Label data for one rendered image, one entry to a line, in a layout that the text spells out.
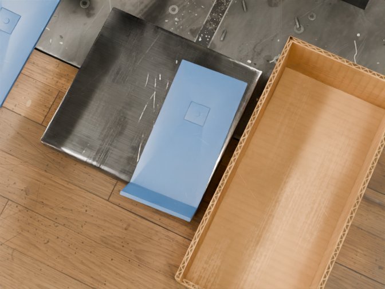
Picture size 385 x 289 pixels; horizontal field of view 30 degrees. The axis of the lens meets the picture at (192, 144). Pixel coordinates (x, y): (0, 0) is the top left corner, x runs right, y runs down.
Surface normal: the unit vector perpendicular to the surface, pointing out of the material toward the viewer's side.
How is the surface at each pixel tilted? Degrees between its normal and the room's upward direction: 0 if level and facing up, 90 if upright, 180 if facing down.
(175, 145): 0
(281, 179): 0
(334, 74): 90
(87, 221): 0
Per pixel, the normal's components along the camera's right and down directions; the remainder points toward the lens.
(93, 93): -0.02, -0.25
